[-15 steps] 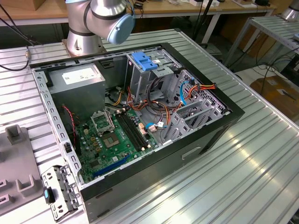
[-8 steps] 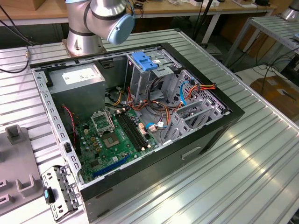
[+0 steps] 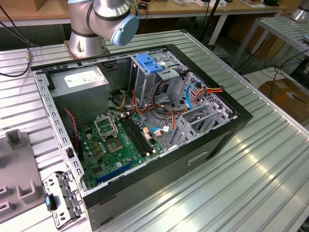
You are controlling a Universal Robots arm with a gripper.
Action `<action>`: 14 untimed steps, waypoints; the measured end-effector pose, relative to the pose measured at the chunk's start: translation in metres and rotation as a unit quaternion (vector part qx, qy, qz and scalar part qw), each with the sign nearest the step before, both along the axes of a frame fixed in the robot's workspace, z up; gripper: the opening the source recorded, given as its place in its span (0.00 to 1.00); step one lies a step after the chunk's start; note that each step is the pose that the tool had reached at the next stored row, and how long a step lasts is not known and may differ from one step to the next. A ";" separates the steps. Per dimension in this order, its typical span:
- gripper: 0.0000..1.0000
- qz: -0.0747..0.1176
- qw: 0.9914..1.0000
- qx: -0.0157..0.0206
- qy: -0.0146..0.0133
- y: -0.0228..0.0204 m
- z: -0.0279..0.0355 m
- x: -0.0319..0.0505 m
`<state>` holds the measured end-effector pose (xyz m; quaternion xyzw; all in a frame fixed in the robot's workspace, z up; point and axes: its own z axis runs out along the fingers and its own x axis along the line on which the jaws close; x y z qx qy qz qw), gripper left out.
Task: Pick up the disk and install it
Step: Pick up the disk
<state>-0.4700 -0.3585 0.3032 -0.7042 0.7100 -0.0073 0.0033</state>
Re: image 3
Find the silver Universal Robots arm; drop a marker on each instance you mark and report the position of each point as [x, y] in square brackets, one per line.
[84, 36]

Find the grey metal disk bay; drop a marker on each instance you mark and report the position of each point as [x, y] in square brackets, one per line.
[223, 113]

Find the black RAM slot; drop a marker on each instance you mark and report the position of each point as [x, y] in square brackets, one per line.
[140, 135]
[134, 137]

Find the grey metal drive cage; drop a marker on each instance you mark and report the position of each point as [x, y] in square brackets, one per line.
[142, 84]

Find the metal locking lever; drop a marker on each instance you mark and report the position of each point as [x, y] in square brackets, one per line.
[113, 123]

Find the CPU socket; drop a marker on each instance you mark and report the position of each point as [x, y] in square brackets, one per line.
[114, 145]

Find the green motherboard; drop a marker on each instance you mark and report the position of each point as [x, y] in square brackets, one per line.
[125, 158]

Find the blue plastic drive latch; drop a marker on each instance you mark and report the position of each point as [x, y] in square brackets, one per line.
[147, 63]

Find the black PC case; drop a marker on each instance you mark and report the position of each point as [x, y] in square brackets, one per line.
[157, 178]

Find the blue expansion slot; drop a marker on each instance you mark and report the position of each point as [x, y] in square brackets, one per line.
[113, 172]

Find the grey power supply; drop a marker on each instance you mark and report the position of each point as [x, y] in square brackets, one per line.
[79, 101]

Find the black tripod stand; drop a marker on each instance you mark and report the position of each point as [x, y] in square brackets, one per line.
[212, 14]

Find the small white box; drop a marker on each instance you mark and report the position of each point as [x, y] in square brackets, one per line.
[201, 3]

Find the brown cardboard box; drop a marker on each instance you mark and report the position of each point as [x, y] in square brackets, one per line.
[39, 4]
[268, 43]
[287, 94]

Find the grey parts rack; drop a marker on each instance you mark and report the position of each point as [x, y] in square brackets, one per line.
[17, 166]

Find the metal slat side table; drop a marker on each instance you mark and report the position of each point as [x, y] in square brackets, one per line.
[285, 29]

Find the black round device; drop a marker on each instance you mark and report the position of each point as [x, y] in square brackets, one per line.
[271, 2]

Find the metal slot bracket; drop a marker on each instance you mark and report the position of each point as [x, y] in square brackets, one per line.
[70, 193]

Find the wooden desk white frame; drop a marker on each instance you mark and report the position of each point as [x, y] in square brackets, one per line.
[48, 14]

